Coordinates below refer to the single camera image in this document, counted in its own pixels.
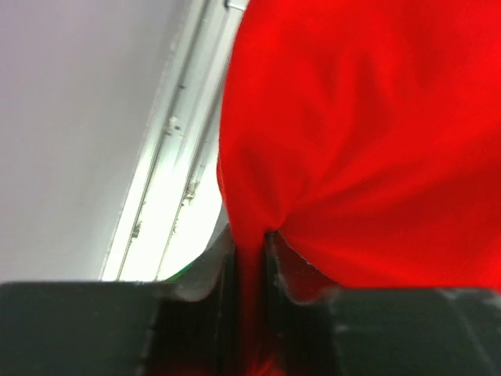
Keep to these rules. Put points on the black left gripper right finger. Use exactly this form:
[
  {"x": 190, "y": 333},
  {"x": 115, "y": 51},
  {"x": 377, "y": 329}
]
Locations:
[{"x": 323, "y": 328}]

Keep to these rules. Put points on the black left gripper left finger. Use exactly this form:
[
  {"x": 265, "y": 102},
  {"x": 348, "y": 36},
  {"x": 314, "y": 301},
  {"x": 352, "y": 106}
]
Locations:
[{"x": 180, "y": 326}]

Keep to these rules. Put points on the red t shirt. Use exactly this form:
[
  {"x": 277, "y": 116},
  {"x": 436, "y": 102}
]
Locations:
[{"x": 368, "y": 134}]

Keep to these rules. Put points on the aluminium left floor rail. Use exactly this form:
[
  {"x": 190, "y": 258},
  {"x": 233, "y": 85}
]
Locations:
[{"x": 173, "y": 206}]

